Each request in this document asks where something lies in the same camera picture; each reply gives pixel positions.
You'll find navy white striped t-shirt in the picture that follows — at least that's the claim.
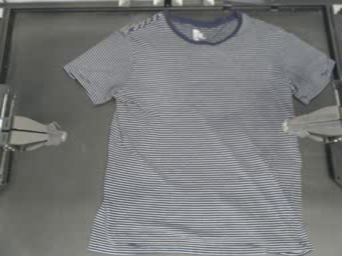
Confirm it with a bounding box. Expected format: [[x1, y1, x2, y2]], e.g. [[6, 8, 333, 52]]
[[63, 9, 337, 256]]

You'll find black table edge bracket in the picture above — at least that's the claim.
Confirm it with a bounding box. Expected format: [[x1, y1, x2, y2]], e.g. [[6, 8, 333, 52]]
[[328, 143, 342, 188], [0, 151, 14, 192]]

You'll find black table frame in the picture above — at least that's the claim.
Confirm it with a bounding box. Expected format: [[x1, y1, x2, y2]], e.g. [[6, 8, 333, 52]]
[[0, 0, 342, 86]]

